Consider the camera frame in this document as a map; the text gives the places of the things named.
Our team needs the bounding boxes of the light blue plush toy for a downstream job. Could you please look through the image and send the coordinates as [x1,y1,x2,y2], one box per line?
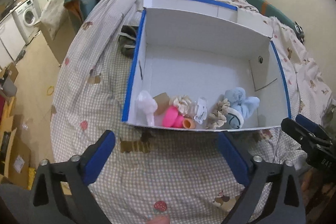
[224,87,260,130]

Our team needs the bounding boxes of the cream scrunchie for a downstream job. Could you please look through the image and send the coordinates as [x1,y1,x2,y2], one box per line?
[169,95,193,116]

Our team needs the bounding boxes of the clear plastic bag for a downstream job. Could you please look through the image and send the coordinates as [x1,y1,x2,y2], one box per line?
[194,97,208,124]

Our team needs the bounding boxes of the white cloth bunny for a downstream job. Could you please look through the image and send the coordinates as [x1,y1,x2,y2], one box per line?
[135,90,158,127]

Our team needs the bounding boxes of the cardboard boxes on floor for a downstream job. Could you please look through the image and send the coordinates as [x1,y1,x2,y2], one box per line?
[1,63,31,188]

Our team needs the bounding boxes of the white washing machine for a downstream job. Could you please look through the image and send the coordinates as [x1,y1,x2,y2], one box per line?
[13,0,39,45]

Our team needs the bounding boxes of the beige scrunchie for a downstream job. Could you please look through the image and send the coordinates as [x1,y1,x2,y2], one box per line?
[206,98,230,130]

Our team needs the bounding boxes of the dark green cloth bag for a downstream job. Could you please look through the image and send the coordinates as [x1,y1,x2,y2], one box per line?
[118,25,138,59]

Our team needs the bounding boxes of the teal headboard cushion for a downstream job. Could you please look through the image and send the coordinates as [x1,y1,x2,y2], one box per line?
[246,0,295,31]

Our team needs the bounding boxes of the small orange cup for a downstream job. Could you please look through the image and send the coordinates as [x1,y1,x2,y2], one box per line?
[182,118,196,130]

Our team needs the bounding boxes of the white kitchen cabinet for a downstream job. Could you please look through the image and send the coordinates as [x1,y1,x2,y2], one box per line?
[0,14,26,68]

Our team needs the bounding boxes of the pink rubber toy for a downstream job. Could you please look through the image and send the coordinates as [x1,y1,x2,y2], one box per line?
[162,106,184,128]

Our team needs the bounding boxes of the brown cardboard piece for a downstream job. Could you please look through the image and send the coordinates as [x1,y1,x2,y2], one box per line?
[153,93,170,116]

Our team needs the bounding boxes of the blue white cardboard box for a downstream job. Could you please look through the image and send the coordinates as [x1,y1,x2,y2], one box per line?
[121,0,291,130]

